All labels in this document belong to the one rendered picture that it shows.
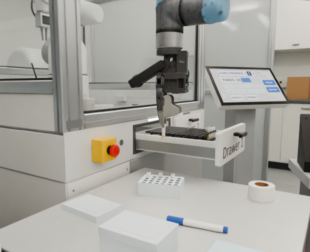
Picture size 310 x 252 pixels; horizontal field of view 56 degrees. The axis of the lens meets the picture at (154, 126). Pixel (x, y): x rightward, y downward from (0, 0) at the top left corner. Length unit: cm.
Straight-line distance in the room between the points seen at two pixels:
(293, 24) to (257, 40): 167
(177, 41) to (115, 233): 50
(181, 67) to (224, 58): 201
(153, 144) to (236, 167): 103
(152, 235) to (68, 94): 47
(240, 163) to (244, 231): 135
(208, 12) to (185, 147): 46
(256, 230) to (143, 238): 28
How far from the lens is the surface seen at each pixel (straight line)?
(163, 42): 80
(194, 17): 78
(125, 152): 107
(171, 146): 103
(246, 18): 279
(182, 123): 140
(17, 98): 100
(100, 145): 90
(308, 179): 115
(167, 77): 79
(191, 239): 65
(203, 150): 98
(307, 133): 127
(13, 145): 105
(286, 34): 436
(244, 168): 206
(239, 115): 196
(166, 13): 81
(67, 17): 87
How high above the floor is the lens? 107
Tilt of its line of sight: 8 degrees down
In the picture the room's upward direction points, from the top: straight up
